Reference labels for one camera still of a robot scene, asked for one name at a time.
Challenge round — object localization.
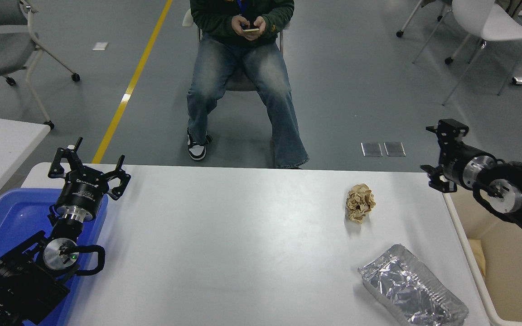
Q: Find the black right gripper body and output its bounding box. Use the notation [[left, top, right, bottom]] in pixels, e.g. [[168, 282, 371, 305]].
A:
[[440, 143, 480, 191]]

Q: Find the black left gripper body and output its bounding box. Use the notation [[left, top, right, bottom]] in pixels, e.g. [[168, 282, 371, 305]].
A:
[[55, 172, 109, 213]]

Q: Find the tan paper ball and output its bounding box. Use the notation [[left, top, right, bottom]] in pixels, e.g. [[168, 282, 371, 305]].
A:
[[346, 183, 377, 224]]

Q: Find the silver foil tray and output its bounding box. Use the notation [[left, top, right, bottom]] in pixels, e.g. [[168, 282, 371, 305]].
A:
[[357, 244, 469, 326]]

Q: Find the person's right hand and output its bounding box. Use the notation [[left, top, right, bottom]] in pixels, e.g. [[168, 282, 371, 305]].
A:
[[232, 16, 250, 38]]

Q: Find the person's left hand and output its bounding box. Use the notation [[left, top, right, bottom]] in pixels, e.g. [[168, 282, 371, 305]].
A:
[[246, 17, 267, 41]]

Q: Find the white-legged caster chair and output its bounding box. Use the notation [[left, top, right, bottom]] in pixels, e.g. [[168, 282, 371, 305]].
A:
[[396, 0, 486, 65]]

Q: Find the blue plastic tray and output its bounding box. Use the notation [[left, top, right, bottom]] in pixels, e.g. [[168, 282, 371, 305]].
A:
[[0, 188, 110, 326]]

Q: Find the tan cardboard piece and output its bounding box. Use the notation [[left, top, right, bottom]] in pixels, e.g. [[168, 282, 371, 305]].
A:
[[468, 239, 487, 278]]

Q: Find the white chair with metal legs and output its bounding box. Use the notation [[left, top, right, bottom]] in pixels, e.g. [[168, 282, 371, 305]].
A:
[[413, 0, 522, 105]]

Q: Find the large pale plastic bin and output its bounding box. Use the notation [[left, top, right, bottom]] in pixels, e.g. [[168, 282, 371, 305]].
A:
[[442, 167, 522, 326]]

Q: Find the person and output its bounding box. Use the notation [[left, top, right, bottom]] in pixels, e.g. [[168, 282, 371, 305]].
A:
[[186, 0, 310, 170]]

